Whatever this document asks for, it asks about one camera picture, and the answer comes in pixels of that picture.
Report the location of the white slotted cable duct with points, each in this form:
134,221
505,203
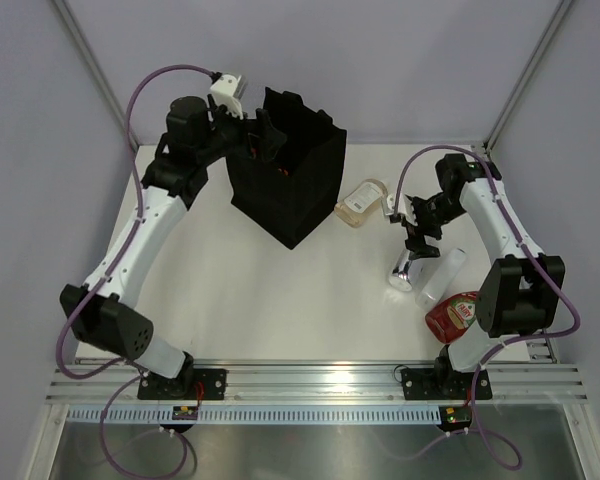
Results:
275,415

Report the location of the amber soap bottle centre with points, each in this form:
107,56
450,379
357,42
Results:
355,208

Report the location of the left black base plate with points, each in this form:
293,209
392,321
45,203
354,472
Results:
196,383

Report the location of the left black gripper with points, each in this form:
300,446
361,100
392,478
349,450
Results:
247,140

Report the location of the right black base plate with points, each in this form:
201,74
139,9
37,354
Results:
424,384

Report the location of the aluminium mounting rail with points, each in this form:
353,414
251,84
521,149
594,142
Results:
371,383

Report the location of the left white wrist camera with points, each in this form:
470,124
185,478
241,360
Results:
227,90

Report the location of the white frosted bottle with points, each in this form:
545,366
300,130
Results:
438,276

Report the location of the red dish soap bottle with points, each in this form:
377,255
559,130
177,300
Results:
450,319

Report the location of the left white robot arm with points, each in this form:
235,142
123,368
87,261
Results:
101,311

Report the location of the shiny silver bottle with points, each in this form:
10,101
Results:
408,271

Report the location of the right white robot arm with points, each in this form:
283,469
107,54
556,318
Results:
519,296

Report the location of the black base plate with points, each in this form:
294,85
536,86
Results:
196,383
424,384

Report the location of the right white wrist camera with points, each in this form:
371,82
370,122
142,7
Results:
398,209

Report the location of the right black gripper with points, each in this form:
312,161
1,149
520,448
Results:
416,243

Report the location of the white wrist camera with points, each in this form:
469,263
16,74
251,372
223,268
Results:
227,90
398,209

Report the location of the black canvas bag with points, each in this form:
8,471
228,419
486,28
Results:
290,208

